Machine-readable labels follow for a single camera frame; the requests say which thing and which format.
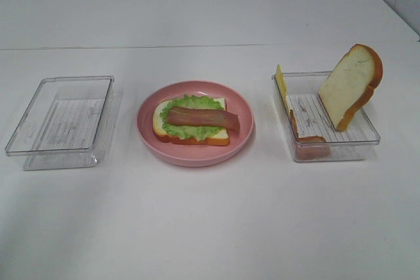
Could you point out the left clear plastic tray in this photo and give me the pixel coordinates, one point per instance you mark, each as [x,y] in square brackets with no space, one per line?
[68,124]

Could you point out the tray bacon strip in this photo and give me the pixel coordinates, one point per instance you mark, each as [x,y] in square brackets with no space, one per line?
[308,147]
[203,118]

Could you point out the square white bread slice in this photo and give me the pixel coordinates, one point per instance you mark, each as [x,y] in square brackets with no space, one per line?
[158,122]

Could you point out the round-top bread slice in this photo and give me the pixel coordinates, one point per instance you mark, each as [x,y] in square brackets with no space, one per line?
[351,85]

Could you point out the yellow cheese slice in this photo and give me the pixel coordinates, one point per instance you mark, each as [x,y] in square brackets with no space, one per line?
[282,87]

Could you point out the right clear plastic tray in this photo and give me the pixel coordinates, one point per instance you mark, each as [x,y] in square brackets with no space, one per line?
[355,143]

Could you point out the clear plastic tray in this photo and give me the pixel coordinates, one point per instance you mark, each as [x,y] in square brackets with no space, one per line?
[68,124]
[355,143]

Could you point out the green lettuce leaf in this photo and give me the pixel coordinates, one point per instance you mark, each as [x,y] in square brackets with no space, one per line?
[187,132]

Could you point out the pink round plate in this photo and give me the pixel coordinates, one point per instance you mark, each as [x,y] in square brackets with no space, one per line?
[200,155]

